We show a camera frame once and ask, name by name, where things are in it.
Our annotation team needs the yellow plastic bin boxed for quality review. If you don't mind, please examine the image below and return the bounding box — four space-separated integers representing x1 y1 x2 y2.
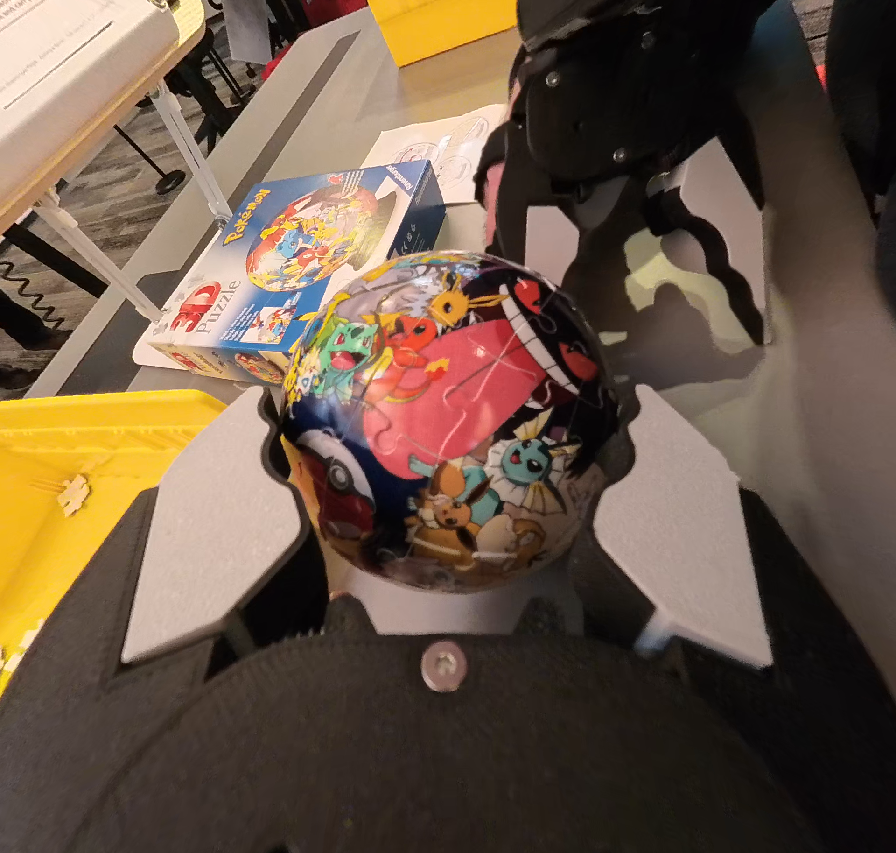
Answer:
350 0 541 68
0 389 231 696

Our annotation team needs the black coiled cable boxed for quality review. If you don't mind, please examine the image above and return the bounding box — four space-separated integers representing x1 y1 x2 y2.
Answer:
0 258 67 332

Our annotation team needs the white instruction leaflet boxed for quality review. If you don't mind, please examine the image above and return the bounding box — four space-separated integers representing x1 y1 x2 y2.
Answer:
360 104 512 206

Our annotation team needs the blue puzzle box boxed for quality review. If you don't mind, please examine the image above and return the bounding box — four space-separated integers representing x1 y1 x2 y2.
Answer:
133 160 448 386

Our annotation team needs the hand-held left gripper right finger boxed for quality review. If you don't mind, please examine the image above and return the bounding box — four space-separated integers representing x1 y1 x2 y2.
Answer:
574 384 774 670

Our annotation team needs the white table brace rod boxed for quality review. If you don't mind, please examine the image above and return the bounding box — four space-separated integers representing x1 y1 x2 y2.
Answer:
31 195 165 322
150 83 232 222

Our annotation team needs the black office chair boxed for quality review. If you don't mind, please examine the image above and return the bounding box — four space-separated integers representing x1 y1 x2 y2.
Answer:
112 121 189 197

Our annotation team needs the pile of loose puzzle pieces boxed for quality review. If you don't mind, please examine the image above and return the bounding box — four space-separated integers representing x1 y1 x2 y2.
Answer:
55 473 93 519

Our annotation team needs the red bag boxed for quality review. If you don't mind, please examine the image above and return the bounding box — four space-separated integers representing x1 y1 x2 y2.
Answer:
301 0 368 28

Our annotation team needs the colourful puzzle ball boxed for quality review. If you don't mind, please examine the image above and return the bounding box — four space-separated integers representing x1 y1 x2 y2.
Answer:
280 251 620 595

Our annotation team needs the white instruction sheet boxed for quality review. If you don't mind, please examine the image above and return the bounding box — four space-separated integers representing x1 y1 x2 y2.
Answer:
0 0 130 108

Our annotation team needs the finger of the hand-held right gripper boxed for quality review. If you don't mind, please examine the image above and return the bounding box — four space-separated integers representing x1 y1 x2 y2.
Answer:
647 140 767 347

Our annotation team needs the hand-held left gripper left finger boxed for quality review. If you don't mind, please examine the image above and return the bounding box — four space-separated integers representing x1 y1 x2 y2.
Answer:
120 385 330 665

